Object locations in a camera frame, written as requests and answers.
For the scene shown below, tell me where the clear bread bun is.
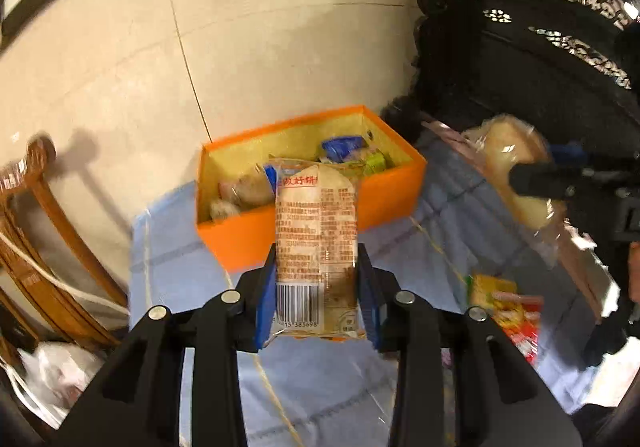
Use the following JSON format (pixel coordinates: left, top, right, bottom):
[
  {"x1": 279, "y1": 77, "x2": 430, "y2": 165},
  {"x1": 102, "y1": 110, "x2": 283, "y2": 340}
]
[{"x1": 462, "y1": 113, "x2": 569, "y2": 233}]

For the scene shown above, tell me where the red cartoon snack bag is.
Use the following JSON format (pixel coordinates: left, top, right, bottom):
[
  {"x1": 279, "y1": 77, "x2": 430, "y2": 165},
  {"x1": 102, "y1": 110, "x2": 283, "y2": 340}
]
[{"x1": 468, "y1": 274, "x2": 544, "y2": 366}]

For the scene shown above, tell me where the orange white biscuit packet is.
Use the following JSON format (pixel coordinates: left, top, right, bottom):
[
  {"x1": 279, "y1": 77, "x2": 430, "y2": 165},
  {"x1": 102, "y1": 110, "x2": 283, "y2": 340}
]
[{"x1": 269, "y1": 159, "x2": 363, "y2": 341}]

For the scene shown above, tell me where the white plastic bag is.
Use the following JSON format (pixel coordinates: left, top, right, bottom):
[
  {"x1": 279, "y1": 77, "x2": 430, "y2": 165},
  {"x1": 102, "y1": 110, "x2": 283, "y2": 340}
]
[{"x1": 8, "y1": 342, "x2": 104, "y2": 430}]

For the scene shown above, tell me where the dark carved wooden sofa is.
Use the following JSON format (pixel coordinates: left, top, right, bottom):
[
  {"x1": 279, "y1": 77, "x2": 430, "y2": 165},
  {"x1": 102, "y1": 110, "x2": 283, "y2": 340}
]
[{"x1": 382, "y1": 0, "x2": 639, "y2": 170}]

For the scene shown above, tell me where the light blue checked tablecloth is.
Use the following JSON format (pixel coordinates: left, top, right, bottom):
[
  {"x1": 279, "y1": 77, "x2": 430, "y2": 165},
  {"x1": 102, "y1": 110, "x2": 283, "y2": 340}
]
[{"x1": 129, "y1": 130, "x2": 597, "y2": 446}]

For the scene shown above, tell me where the yellow green snack packet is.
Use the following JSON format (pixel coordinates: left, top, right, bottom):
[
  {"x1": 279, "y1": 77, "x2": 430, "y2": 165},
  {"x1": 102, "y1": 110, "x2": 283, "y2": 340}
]
[{"x1": 348, "y1": 147, "x2": 394, "y2": 176}]

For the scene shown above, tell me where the wooden chair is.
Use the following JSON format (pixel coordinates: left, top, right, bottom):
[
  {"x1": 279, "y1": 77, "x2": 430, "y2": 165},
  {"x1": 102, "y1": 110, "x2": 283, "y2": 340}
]
[{"x1": 1, "y1": 134, "x2": 128, "y2": 352}]

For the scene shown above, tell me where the orange cardboard box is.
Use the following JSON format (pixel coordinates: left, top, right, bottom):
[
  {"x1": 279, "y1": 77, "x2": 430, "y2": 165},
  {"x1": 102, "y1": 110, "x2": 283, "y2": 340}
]
[{"x1": 196, "y1": 106, "x2": 426, "y2": 281}]

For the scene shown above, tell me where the blue snack packet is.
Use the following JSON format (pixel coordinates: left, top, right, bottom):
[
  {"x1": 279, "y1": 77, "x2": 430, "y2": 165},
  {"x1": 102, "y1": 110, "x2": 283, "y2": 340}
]
[{"x1": 321, "y1": 135, "x2": 366, "y2": 163}]

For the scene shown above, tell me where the pink wrapped snack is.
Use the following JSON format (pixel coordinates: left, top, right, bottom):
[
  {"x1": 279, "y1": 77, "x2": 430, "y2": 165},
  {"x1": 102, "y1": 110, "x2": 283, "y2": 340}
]
[{"x1": 209, "y1": 168, "x2": 276, "y2": 220}]

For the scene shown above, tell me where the white cable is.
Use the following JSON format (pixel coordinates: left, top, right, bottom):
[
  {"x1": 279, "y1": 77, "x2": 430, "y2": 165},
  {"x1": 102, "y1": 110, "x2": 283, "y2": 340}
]
[{"x1": 0, "y1": 230, "x2": 130, "y2": 315}]

